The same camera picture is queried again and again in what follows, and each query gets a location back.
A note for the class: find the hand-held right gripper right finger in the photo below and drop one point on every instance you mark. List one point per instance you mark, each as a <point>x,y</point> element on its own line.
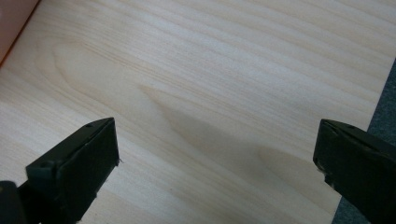
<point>358,165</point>

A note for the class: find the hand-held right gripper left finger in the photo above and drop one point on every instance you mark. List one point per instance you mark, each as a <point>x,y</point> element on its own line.
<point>77,165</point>

